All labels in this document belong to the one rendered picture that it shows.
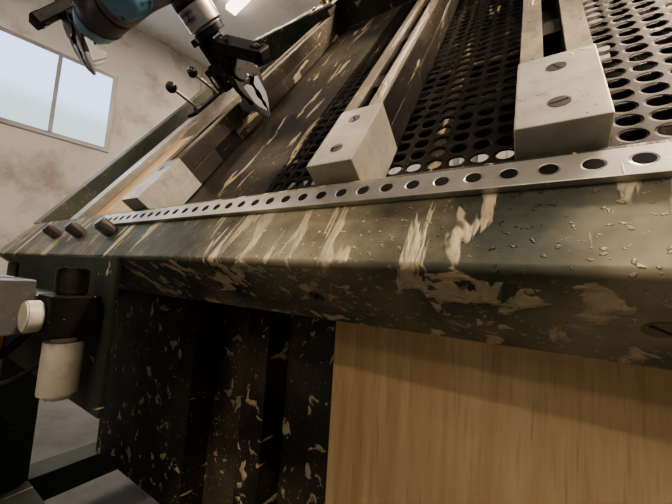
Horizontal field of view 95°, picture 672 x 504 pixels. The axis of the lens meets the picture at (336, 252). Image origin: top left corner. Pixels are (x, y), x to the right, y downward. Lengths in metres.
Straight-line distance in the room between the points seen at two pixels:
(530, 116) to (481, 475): 0.43
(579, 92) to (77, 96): 4.88
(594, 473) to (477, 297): 0.31
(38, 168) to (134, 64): 1.78
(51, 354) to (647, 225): 0.65
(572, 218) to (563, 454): 0.33
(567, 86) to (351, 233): 0.22
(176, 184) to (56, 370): 0.37
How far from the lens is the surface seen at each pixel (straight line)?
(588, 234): 0.24
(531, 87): 0.36
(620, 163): 0.28
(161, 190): 0.71
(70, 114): 4.89
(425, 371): 0.50
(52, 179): 4.69
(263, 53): 0.78
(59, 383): 0.61
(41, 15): 1.27
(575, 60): 0.39
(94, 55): 1.26
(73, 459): 1.44
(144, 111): 5.15
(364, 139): 0.37
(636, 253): 0.23
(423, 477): 0.56
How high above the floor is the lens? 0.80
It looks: 5 degrees up
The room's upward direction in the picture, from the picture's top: 4 degrees clockwise
